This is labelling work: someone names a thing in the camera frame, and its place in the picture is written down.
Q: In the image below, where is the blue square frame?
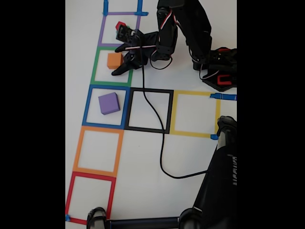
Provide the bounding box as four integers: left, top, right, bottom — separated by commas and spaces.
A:
82, 84, 131, 130

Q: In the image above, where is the black tripod stand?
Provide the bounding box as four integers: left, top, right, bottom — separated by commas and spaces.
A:
86, 115, 237, 229

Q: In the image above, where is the black square frame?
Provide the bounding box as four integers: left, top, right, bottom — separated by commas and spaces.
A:
123, 87, 174, 134

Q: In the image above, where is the green square frame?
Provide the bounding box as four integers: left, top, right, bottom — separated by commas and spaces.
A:
90, 46, 136, 87

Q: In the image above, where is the orange square block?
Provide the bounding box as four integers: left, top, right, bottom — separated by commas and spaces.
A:
107, 52, 124, 70

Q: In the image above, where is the purple square frame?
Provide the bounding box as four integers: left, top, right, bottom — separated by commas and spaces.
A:
97, 11, 141, 48

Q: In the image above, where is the red square frame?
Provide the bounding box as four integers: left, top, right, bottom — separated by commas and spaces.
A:
65, 171, 117, 225

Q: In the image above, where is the yellow square frame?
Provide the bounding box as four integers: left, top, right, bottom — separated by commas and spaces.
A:
169, 90, 221, 139

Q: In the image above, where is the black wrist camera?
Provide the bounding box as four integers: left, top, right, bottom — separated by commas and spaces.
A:
122, 51, 151, 70

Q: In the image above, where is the black camera cable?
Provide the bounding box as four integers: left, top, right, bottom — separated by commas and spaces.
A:
135, 30, 211, 179

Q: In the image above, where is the large purple square block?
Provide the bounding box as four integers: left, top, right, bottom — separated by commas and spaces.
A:
98, 92, 121, 116

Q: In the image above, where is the orange square frame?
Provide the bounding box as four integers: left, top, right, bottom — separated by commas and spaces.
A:
73, 125, 125, 177

